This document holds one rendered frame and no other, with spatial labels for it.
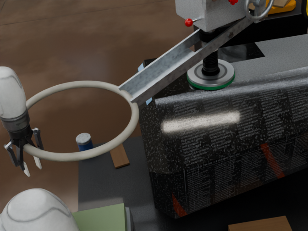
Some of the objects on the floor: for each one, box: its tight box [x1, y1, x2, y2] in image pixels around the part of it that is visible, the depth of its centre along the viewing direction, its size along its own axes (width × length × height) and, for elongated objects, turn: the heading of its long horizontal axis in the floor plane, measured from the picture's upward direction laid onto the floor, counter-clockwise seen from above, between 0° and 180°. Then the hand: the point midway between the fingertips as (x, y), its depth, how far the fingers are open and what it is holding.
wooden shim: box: [110, 143, 130, 169], centre depth 258 cm, size 25×10×2 cm, turn 25°
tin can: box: [76, 133, 94, 152], centre depth 259 cm, size 10×10×13 cm
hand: (31, 165), depth 142 cm, fingers closed on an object, 4 cm apart
